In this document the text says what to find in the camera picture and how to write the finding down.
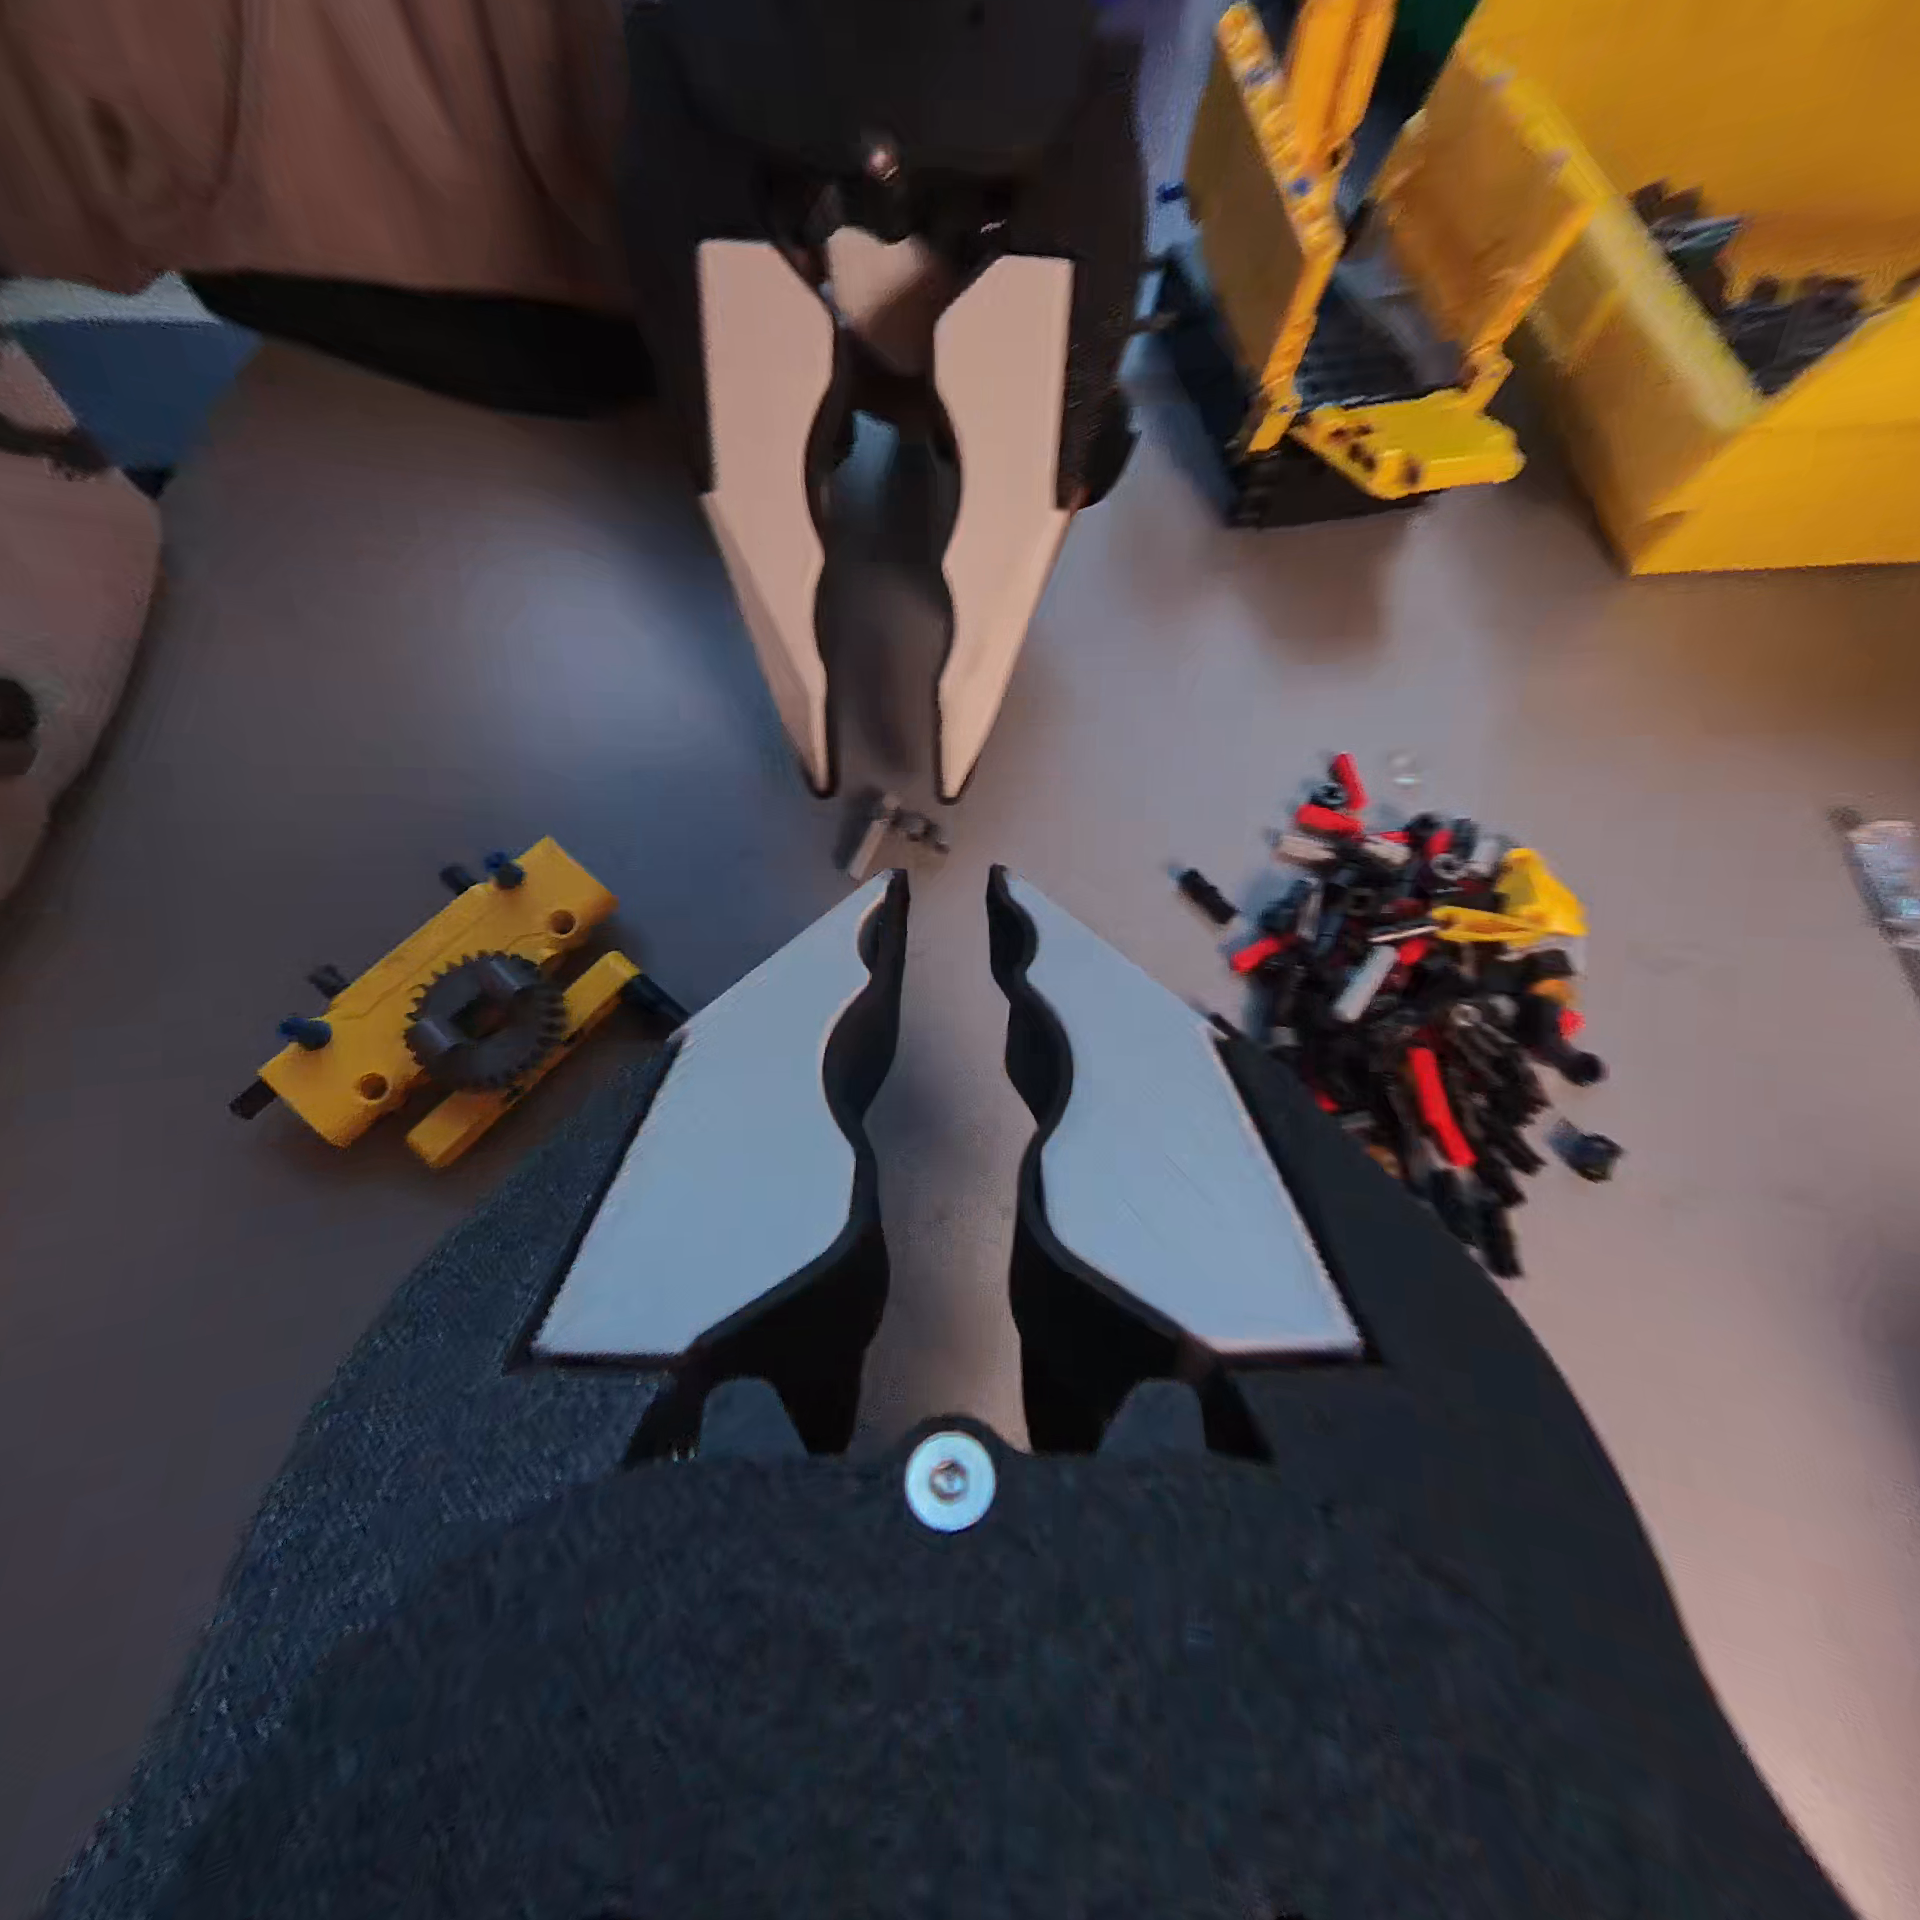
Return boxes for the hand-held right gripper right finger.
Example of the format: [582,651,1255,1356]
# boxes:
[986,865,1367,1451]

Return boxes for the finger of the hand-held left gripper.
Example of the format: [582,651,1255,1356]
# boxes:
[931,252,1082,806]
[695,235,846,800]

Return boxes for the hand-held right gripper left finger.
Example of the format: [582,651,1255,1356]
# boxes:
[533,866,911,1451]

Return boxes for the pile of small building pieces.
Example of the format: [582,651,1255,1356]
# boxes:
[1168,747,1626,1281]

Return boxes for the yellow beam assembly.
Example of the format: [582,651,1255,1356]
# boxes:
[227,834,693,1173]

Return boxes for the small grey connector assembly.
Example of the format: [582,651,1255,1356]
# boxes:
[834,784,954,884]

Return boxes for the person's left forearm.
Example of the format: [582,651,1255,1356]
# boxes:
[0,0,635,320]

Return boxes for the black wrist rest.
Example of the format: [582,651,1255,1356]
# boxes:
[176,268,648,424]

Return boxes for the yellow and black robot model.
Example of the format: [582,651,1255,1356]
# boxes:
[1128,0,1603,532]

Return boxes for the yellow storage bin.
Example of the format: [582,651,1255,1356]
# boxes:
[1459,0,1920,578]

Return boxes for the heap of black building pieces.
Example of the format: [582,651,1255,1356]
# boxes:
[1623,176,1880,396]

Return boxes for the small clear-handled screwdriver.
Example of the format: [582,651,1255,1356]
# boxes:
[1826,804,1920,994]

